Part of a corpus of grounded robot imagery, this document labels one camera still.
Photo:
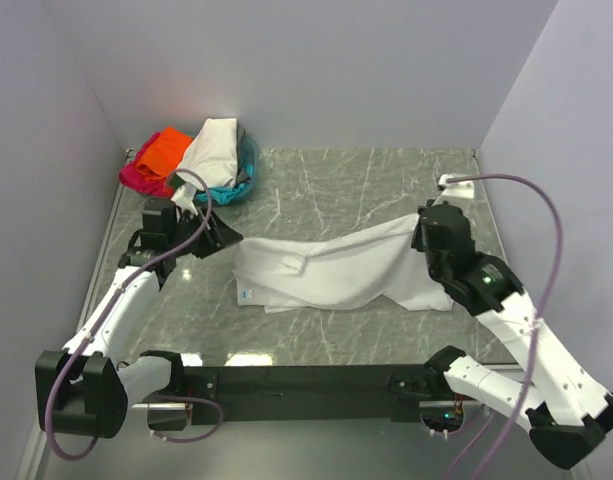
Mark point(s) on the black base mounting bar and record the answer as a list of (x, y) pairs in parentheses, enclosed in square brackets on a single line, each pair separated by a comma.
[(401, 393)]

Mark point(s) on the orange t-shirt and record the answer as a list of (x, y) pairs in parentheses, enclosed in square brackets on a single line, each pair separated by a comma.
[(164, 154)]

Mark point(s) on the turquoise t-shirt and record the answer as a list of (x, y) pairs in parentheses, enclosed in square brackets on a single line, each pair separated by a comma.
[(225, 195)]

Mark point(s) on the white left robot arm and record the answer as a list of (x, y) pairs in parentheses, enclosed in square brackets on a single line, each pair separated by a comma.
[(80, 389)]

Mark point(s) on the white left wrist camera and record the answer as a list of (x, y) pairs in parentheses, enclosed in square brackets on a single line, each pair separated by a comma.
[(183, 198)]

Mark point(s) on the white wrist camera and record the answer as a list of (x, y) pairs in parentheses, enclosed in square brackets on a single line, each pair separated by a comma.
[(460, 194), (183, 198)]

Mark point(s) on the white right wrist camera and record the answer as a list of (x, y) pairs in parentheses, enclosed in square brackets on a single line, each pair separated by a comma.
[(460, 194)]

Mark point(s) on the teal plastic laundry basket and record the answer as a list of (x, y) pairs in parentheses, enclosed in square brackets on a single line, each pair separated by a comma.
[(175, 181)]

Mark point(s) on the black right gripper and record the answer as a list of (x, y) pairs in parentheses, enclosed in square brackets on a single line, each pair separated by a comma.
[(416, 241)]

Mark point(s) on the pink t-shirt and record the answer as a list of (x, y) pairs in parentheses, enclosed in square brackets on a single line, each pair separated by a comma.
[(131, 177)]

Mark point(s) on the white t-shirt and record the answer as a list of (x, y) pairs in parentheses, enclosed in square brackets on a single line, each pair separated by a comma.
[(345, 273), (212, 155)]

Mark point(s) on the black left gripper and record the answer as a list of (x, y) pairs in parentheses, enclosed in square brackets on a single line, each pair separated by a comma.
[(217, 237)]

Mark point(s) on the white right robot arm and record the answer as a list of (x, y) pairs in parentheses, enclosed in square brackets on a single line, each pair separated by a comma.
[(565, 411)]

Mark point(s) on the white t-shirt in basket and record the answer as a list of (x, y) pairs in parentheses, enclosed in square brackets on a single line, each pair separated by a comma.
[(212, 155)]

